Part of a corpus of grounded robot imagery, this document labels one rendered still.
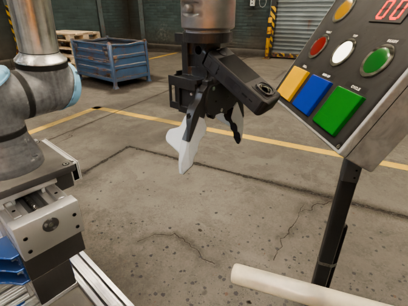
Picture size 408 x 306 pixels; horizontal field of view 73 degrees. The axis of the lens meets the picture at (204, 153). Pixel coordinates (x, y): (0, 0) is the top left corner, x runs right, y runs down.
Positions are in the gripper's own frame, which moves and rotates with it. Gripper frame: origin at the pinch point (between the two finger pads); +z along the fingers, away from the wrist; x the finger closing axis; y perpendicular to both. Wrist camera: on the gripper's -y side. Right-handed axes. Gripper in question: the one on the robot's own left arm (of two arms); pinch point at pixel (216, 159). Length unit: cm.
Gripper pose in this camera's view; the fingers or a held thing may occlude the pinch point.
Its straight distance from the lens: 47.2
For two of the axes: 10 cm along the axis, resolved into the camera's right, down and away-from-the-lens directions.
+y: -7.4, -3.1, 5.9
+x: -6.7, 3.4, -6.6
